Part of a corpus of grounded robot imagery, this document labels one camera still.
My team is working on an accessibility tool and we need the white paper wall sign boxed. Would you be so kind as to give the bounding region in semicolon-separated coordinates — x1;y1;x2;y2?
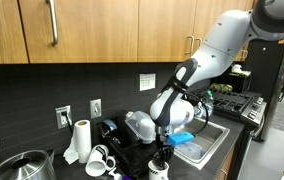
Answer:
139;72;157;92

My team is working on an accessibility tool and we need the black power plug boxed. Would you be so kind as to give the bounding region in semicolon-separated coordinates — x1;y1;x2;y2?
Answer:
60;110;75;135

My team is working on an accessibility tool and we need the black gas stove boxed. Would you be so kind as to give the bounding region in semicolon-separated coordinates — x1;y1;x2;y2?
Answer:
190;87;267;132

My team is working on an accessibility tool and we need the wooden cabinet door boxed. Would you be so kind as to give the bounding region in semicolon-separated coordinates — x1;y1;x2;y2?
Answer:
194;0;256;63
137;0;198;63
0;0;29;65
17;0;140;64

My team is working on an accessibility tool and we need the blue tape roll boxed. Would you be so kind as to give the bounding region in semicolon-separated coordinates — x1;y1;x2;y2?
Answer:
101;118;118;134

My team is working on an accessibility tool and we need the white countertop item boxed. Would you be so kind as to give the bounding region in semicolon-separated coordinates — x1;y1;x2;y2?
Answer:
230;63;252;78

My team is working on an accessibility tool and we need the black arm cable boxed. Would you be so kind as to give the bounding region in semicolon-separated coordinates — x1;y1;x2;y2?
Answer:
181;92;210;136

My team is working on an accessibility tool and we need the white mug with black print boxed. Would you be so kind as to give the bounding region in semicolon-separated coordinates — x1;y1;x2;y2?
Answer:
84;144;117;178

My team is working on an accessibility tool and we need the grey wall power outlet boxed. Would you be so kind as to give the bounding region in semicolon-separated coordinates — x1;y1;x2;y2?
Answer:
54;105;73;130

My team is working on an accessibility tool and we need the green patterned item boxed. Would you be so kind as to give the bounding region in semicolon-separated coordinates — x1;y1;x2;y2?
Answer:
209;82;234;93

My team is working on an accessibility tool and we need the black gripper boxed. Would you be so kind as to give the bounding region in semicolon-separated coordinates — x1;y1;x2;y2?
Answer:
154;123;176;169

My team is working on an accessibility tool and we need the dark refrigerator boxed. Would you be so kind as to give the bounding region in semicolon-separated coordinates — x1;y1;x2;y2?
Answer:
247;38;284;143

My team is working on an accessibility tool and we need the clear bottle green cap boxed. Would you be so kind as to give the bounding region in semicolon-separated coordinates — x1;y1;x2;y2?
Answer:
202;89;215;118

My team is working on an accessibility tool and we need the clear soap pump bottle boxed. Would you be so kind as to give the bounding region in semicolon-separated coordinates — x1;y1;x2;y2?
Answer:
195;101;205;118

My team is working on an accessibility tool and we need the white paper towel roll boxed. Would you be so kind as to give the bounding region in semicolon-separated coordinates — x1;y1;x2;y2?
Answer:
62;119;93;166

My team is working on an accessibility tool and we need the purple pump bottle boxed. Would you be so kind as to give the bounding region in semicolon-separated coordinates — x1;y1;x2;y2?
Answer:
108;167;135;180

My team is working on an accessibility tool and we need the black wire dish rack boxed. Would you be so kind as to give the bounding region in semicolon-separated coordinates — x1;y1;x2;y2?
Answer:
97;113;176;178

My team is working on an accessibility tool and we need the white mug green checker band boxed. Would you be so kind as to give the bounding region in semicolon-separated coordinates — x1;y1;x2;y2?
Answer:
147;159;170;180

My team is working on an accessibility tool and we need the stainless steel sink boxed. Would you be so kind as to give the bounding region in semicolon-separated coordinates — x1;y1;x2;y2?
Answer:
168;113;231;172

